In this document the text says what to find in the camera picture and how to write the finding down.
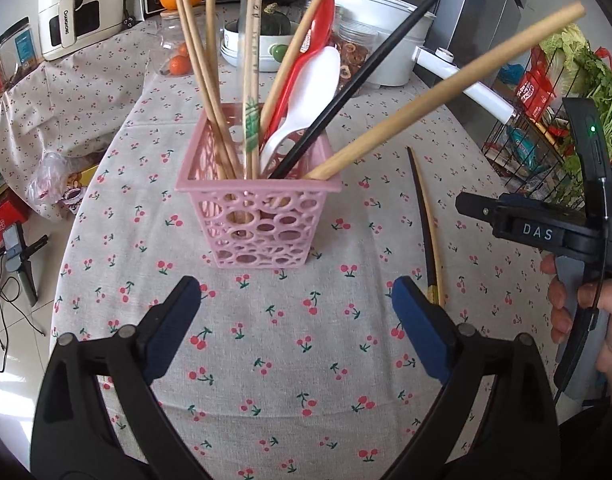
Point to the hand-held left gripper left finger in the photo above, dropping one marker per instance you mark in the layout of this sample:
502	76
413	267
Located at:
173	330

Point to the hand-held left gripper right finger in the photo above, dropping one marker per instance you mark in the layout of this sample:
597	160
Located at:
416	330

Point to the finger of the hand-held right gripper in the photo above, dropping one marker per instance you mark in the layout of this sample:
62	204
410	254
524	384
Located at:
526	232
546	204

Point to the dark brown chopstick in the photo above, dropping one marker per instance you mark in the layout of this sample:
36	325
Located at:
426	220

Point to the pink perforated plastic basket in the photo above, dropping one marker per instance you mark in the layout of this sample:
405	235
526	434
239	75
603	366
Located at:
266	240

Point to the bunch of light wooden chopsticks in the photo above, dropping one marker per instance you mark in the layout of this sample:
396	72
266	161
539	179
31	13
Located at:
446	92

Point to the black chopstick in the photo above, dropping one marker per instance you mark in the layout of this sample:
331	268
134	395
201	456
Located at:
371	69

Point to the white plastic spoon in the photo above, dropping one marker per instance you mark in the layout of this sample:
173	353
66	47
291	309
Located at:
316	80

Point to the red plastic spoon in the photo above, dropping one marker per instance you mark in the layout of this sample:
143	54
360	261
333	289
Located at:
318	25

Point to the green celery bunch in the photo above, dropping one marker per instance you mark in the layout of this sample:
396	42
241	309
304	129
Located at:
611	110

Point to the pile of snack packets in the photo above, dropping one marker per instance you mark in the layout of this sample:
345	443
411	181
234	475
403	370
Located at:
523	150

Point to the red snack packet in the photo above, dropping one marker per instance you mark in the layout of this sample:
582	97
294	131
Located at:
533	90

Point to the napa cabbage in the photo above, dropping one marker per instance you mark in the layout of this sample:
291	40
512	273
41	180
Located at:
568	52

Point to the cherry print tablecloth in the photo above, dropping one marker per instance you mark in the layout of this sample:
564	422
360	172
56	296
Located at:
306	320

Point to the black tripod stand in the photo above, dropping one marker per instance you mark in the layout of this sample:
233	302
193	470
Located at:
16	255

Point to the dark grey refrigerator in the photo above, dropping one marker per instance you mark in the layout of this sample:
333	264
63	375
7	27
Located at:
486	10

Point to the clear plastic bag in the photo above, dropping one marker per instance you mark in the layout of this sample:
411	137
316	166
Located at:
51	180

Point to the white electric pot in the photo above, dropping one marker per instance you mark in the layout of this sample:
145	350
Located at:
396	70

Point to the red cardboard box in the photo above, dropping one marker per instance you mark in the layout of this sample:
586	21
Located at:
1	220

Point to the clear jar of dried snacks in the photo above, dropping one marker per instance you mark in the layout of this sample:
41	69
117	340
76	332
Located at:
361	32
353	70

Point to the small tangerine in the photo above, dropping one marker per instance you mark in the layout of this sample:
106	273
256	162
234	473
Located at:
182	49
177	65

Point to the white bowl green print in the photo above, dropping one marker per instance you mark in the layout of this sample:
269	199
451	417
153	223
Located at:
233	45

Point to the clear glass jar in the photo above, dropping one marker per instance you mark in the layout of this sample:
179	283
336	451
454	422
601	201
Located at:
171	30

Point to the blue label storage jar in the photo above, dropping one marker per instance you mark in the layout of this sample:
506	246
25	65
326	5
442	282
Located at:
23	47

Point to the dark green squash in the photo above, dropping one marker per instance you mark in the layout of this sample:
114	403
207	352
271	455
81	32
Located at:
276	22

